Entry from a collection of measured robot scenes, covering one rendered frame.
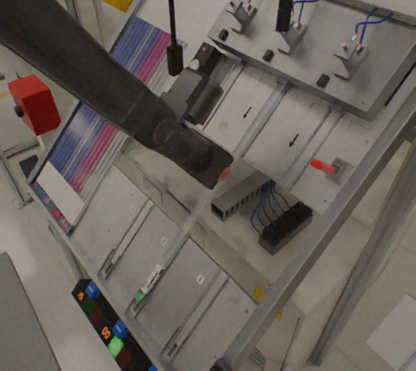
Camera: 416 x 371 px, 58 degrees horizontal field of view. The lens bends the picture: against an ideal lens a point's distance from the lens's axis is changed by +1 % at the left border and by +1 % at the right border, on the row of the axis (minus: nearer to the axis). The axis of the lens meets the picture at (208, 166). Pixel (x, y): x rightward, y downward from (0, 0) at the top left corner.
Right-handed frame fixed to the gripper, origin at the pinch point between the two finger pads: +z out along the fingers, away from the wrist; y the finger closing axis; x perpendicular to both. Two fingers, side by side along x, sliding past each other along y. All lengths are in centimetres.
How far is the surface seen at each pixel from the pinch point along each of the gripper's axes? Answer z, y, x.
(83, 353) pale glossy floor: 55, 35, 85
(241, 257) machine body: 31.1, -0.8, 15.3
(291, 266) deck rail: 0.2, -19.9, 5.3
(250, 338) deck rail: 1.8, -21.0, 18.4
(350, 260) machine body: 42.4, -19.5, -0.5
